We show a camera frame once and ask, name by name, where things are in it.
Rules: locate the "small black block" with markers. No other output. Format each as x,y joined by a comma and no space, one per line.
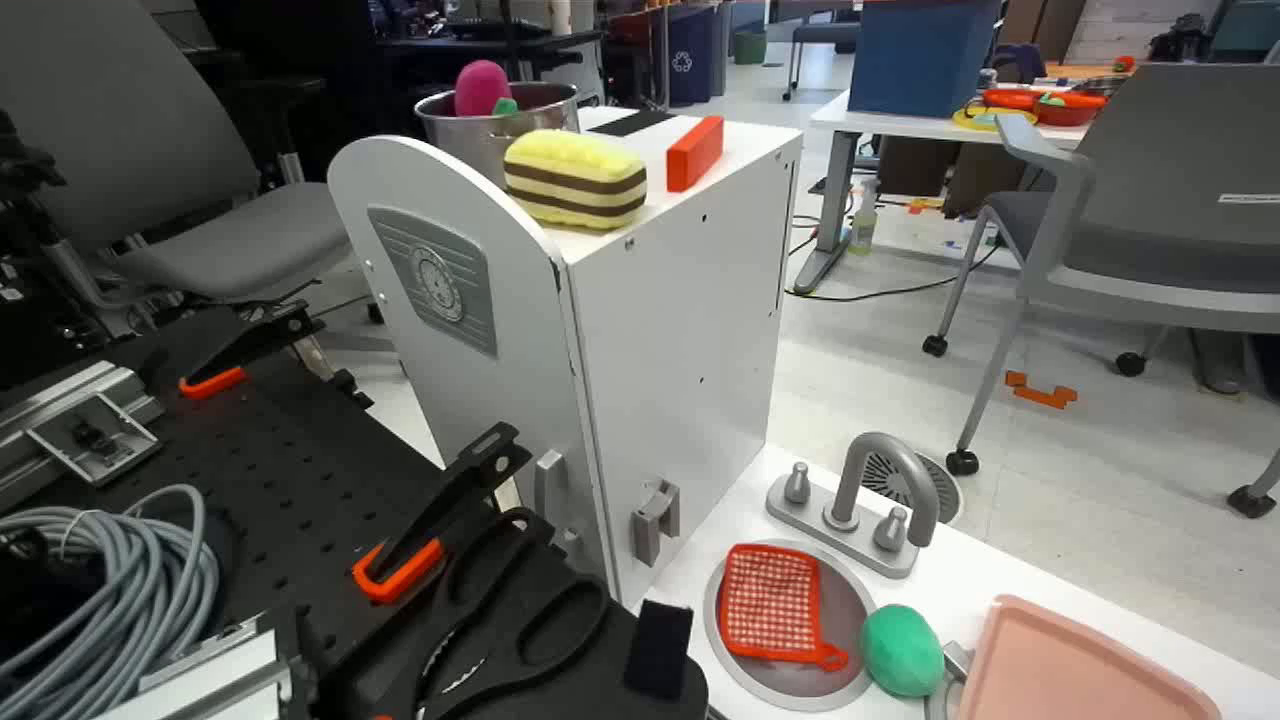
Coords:
657,649

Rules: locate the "black flat patch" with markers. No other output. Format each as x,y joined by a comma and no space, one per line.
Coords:
628,123

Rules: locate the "green plush ball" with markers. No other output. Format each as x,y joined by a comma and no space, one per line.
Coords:
902,649

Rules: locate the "orange tray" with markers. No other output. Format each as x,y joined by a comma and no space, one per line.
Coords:
1045,101

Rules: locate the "silver metal pot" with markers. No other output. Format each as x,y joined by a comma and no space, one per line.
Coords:
463,141

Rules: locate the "white sink counter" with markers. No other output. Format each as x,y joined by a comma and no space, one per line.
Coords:
1013,584

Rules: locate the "grey toy faucet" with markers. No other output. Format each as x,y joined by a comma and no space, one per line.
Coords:
874,466

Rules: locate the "white toy kitchen cabinet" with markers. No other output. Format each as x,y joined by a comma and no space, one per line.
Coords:
666,345

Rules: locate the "grey cabinet latch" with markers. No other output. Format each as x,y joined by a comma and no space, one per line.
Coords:
654,523

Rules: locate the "orange rectangular block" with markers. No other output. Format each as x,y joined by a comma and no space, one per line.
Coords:
695,155

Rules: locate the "black scissors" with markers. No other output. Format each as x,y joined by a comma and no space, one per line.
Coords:
561,633

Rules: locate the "orange floor marker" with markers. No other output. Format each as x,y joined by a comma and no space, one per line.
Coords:
1040,395

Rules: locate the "white desk with grey legs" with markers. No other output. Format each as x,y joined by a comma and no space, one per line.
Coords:
881,127

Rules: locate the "grey wheeled chair with armrests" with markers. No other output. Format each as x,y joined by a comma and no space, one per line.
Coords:
1173,202

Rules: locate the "grey office chair with armless seat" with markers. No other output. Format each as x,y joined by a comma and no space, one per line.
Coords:
132,134

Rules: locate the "orange mesh basket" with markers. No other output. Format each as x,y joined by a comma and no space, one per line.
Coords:
775,606

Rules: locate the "blue recycling bin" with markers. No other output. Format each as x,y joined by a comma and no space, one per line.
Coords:
699,61

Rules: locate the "silver aluminium extrusion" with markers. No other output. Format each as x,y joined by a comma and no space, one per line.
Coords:
52,425

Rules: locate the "round grey sink basin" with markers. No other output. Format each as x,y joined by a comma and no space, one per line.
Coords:
801,682

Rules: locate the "silver metal bracket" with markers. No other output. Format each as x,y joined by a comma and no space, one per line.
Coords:
200,682

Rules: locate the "clear spray bottle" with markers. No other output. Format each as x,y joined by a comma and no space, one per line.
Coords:
867,225

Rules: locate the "yellow brown striped sponge plush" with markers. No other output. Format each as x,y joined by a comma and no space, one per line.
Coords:
572,180

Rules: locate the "pink ball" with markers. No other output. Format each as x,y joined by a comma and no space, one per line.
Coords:
483,86

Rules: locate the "pink plastic tray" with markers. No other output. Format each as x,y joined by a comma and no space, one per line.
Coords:
1067,675

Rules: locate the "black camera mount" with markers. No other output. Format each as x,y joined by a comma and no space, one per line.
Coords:
23,267

